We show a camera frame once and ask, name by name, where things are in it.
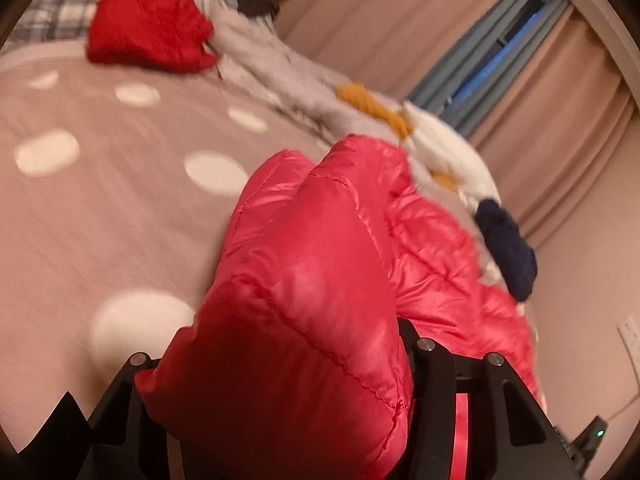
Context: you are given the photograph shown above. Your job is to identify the pink hooded down jacket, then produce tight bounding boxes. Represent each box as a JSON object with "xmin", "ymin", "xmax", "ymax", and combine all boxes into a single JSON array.
[{"xmin": 136, "ymin": 136, "xmax": 537, "ymax": 479}]

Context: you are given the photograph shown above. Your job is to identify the dark navy folded garment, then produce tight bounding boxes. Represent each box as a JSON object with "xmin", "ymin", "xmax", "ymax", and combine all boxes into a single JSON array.
[{"xmin": 474, "ymin": 198, "xmax": 538, "ymax": 302}]

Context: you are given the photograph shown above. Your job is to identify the brown polka dot duvet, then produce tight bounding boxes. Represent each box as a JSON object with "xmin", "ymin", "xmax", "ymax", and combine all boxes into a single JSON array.
[{"xmin": 1, "ymin": 42, "xmax": 539, "ymax": 444}]

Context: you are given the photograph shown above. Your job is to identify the white goose plush toy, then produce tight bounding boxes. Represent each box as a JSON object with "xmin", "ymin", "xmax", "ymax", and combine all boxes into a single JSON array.
[{"xmin": 335, "ymin": 82, "xmax": 501, "ymax": 211}]

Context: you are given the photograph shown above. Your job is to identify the blue grey sheer curtain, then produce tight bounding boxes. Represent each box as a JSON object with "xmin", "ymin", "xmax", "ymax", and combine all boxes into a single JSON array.
[{"xmin": 408, "ymin": 0, "xmax": 568, "ymax": 139}]

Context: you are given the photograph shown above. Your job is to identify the grey crumpled quilt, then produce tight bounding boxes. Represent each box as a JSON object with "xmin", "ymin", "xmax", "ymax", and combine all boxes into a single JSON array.
[{"xmin": 210, "ymin": 6, "xmax": 399, "ymax": 146}]

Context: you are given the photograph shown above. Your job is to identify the folded red down jacket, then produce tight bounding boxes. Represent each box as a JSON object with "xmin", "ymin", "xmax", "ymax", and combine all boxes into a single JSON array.
[{"xmin": 86, "ymin": 0, "xmax": 218, "ymax": 74}]

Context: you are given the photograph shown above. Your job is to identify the pink curtains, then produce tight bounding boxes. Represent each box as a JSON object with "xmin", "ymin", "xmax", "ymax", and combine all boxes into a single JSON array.
[{"xmin": 277, "ymin": 0, "xmax": 639, "ymax": 246}]

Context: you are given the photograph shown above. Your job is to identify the plaid pillow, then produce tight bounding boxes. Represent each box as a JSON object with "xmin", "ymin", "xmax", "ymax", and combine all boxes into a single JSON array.
[{"xmin": 0, "ymin": 0, "xmax": 214, "ymax": 53}]

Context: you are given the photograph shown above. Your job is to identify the small black garment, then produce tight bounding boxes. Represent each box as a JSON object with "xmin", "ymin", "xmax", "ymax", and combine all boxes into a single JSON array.
[{"xmin": 238, "ymin": 0, "xmax": 280, "ymax": 18}]

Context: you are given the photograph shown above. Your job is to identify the white power cable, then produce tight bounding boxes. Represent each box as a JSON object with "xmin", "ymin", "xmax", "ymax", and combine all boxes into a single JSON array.
[{"xmin": 604, "ymin": 391, "xmax": 640, "ymax": 424}]

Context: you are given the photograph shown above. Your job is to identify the white wall socket strip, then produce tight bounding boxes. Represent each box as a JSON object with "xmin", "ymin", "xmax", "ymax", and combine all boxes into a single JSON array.
[{"xmin": 617, "ymin": 315, "xmax": 640, "ymax": 368}]

